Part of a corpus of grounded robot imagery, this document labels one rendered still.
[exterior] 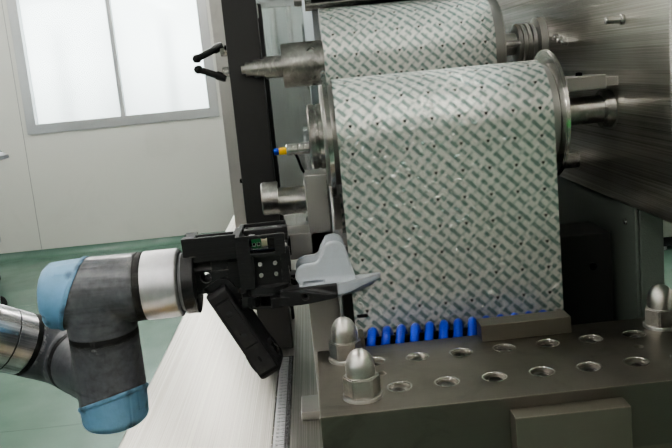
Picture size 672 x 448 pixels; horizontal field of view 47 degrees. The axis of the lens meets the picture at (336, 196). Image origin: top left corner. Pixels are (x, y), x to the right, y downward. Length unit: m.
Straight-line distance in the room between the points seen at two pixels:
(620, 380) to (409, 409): 0.19
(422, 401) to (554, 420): 0.11
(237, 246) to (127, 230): 5.89
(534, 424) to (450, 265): 0.24
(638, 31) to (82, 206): 6.11
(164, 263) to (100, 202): 5.87
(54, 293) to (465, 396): 0.43
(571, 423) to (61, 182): 6.23
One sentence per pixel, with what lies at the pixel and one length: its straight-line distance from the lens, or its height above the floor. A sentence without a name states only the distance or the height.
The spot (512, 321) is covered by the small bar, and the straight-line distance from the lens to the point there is 0.84.
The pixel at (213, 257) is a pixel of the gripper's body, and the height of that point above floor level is 1.14.
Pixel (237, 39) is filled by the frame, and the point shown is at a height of 1.38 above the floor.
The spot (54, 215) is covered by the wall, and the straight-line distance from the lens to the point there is 6.83.
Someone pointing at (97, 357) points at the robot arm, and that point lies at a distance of 0.88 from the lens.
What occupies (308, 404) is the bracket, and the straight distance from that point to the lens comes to 1.01.
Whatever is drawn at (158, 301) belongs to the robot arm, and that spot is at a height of 1.10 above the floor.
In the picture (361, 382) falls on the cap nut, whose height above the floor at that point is 1.05.
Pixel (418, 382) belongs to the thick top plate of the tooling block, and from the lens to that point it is 0.75.
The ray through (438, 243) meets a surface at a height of 1.13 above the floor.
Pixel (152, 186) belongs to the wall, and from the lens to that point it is 6.58.
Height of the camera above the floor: 1.33
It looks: 9 degrees down
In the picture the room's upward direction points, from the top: 5 degrees counter-clockwise
